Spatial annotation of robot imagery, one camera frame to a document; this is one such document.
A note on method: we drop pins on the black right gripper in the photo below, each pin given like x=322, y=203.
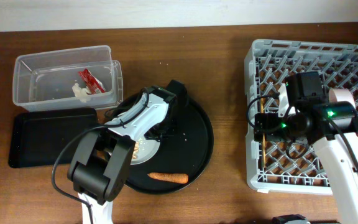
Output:
x=271, y=132

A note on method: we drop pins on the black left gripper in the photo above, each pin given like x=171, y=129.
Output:
x=175, y=130

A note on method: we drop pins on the light grey plate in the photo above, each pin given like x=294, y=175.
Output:
x=149, y=149

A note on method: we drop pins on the food scraps and rice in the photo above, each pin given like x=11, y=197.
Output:
x=136, y=151

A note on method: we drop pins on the orange carrot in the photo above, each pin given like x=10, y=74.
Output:
x=174, y=178

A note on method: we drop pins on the pink bowl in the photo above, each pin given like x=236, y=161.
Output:
x=338, y=95

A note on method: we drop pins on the red wrapper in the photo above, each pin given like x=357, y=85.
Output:
x=92, y=83

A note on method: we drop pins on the white tissue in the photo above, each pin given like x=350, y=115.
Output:
x=81, y=93

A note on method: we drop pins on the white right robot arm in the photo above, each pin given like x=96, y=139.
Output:
x=331, y=131

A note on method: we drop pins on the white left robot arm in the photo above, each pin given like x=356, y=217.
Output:
x=101, y=162

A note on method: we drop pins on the grey dishwasher rack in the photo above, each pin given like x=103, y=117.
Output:
x=267, y=64

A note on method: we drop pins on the round black tray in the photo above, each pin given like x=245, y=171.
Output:
x=188, y=151

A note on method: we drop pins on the clear plastic bin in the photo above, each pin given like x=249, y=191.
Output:
x=43, y=81

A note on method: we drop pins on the black rectangular tray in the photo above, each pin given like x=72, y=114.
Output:
x=39, y=137

